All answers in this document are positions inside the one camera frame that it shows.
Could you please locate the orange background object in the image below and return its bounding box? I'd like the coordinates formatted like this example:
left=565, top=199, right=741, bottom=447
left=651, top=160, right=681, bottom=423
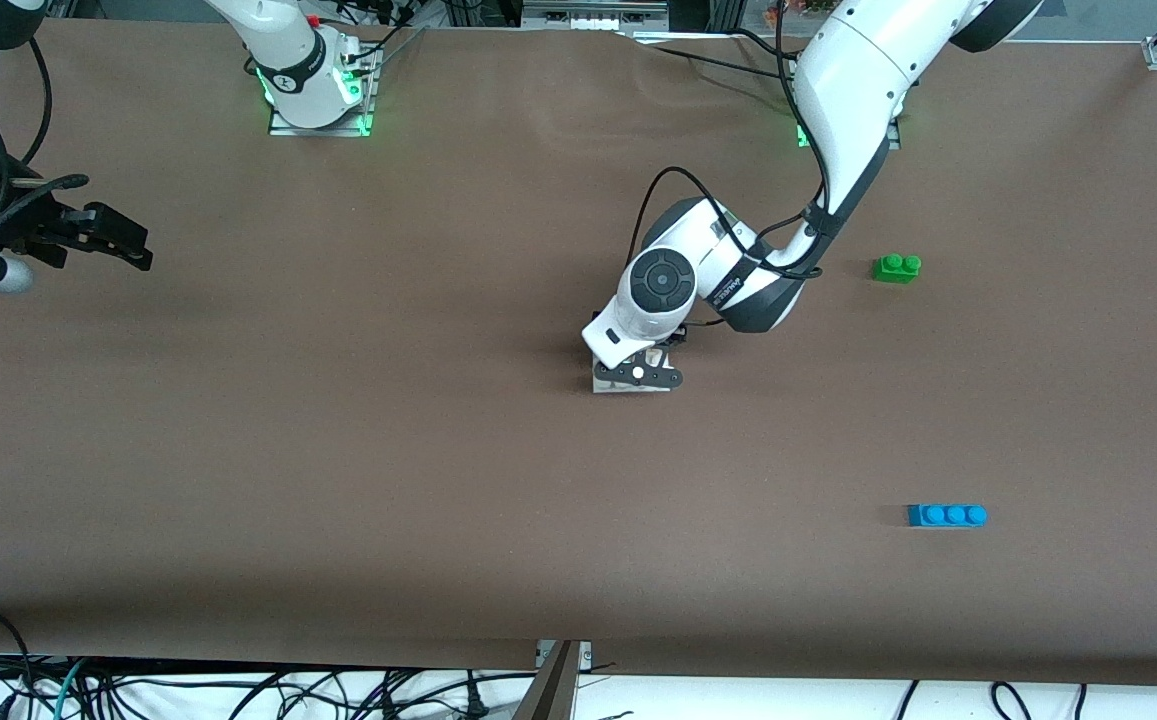
left=763, top=0, right=834, bottom=26

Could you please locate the blue three-stud block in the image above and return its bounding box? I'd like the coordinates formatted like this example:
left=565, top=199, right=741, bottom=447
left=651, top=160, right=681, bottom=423
left=906, top=503, right=989, bottom=529

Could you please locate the aluminium profile bar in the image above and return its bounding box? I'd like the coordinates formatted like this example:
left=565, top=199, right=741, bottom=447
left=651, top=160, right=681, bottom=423
left=510, top=640, right=584, bottom=720

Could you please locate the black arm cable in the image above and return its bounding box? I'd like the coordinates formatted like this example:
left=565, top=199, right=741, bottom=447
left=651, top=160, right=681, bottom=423
left=633, top=0, right=831, bottom=331
left=0, top=38, right=91, bottom=246

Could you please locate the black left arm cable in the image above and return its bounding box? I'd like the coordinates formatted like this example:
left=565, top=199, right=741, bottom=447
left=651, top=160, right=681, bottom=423
left=633, top=0, right=831, bottom=331

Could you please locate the small metal bracket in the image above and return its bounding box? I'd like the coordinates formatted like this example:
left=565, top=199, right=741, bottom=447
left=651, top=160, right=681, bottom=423
left=535, top=640, right=594, bottom=669

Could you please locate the teal cable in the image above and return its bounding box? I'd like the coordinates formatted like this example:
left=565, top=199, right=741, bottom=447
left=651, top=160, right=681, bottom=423
left=51, top=657, right=91, bottom=720

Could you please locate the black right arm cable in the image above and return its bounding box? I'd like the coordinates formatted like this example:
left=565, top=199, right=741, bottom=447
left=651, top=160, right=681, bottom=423
left=0, top=38, right=91, bottom=246

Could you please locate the thin black table cable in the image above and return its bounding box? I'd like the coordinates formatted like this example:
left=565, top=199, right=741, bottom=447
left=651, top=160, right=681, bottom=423
left=733, top=28, right=801, bottom=59
left=626, top=33, right=801, bottom=81

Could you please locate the white studded base plate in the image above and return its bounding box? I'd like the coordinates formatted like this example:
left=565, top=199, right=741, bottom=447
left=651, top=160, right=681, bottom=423
left=592, top=345, right=672, bottom=394

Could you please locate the grey metal device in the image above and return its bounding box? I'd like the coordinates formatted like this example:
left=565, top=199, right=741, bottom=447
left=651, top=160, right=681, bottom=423
left=521, top=0, right=669, bottom=31

